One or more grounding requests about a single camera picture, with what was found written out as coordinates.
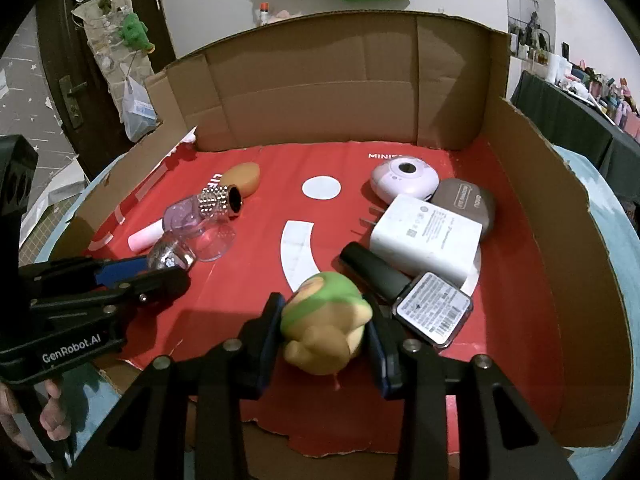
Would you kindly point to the purple bottle with pink cap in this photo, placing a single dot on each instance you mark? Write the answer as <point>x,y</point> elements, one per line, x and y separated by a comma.
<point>185,217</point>

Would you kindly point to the white flat board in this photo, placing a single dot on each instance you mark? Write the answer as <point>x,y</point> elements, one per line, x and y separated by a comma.
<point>55,195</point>

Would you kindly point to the orange round disc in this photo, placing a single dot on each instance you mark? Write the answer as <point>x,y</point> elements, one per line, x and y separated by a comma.
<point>240,175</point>

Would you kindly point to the row of cosmetics bottles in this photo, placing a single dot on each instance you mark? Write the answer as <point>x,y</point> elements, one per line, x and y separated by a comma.
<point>600,85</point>

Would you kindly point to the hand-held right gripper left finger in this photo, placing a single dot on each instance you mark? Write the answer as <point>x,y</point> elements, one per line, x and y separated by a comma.
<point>270,340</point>

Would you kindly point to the green and yellow toy figure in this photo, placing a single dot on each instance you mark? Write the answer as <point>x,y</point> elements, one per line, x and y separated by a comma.
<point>320,325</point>

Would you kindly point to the black nail polish bottle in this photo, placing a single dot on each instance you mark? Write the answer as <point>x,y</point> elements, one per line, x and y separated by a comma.
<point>430,305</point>

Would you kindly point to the stick with orange tip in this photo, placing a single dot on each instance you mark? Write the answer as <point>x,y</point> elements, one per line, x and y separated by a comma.
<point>263,14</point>

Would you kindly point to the pink plush pig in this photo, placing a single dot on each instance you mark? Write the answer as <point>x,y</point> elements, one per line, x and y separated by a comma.
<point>286,15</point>

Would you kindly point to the beige hanging organizer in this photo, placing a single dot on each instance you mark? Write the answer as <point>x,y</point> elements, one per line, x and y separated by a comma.
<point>107,50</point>

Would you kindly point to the clear glass cup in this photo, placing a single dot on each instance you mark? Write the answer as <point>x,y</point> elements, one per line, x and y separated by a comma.
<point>215,245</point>

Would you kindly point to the dark wooden door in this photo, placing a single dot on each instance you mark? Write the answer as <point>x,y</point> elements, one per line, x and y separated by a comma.
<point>55,50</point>

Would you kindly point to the table with black cloth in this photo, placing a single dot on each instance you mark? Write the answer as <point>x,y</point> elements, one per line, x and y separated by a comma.
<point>565,120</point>

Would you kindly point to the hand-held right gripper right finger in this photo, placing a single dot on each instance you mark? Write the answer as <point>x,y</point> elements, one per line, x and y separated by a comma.
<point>380,360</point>

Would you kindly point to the cardboard box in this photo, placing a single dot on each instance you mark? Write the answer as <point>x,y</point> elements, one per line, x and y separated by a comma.
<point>325,85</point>

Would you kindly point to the glitter bottle with brown cap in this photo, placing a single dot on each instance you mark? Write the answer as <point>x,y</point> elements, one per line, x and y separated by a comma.
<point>167,255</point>

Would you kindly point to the wall mirror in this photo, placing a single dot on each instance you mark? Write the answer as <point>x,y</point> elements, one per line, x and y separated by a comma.
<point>525,5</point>

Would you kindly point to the white plastic bag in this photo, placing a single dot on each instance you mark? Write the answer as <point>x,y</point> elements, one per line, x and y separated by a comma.
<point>140,110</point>

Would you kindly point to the red printed paper liner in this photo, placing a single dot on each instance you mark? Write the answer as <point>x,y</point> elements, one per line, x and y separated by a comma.
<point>250,260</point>

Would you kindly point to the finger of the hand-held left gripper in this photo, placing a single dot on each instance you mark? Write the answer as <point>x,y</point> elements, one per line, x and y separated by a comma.
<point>120,270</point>
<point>160,285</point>

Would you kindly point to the person's left hand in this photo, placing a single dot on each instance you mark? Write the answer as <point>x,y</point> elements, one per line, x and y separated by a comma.
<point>55,410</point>

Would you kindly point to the white charger plug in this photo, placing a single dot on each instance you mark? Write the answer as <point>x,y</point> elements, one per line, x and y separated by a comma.
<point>425,235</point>

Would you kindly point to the silver studded cylinder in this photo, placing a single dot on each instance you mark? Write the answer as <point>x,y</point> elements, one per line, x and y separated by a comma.
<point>215,200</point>

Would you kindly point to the green plush toy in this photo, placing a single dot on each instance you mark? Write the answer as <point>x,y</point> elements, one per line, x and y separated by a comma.
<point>136,32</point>

